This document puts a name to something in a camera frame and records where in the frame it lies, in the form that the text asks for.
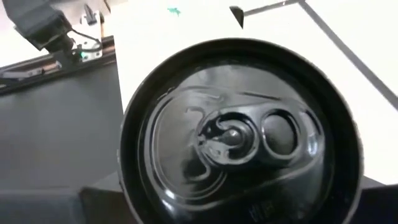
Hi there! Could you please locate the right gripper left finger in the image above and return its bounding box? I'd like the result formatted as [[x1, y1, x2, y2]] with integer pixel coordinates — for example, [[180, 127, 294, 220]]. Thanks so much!
[[79, 185, 137, 224]]

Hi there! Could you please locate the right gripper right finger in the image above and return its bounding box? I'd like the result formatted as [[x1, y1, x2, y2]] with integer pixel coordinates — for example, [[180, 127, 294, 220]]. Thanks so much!
[[353, 183, 398, 224]]

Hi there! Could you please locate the silver can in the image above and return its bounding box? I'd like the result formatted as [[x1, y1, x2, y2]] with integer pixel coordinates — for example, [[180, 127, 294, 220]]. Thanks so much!
[[116, 37, 364, 224]]

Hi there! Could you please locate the black aluminium table frame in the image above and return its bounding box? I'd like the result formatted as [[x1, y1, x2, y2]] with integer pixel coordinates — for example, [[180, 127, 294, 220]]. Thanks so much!
[[0, 35, 116, 96]]

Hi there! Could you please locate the silver mounting bracket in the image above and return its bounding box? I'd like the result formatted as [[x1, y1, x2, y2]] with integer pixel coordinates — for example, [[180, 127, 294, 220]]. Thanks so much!
[[79, 11, 104, 62]]

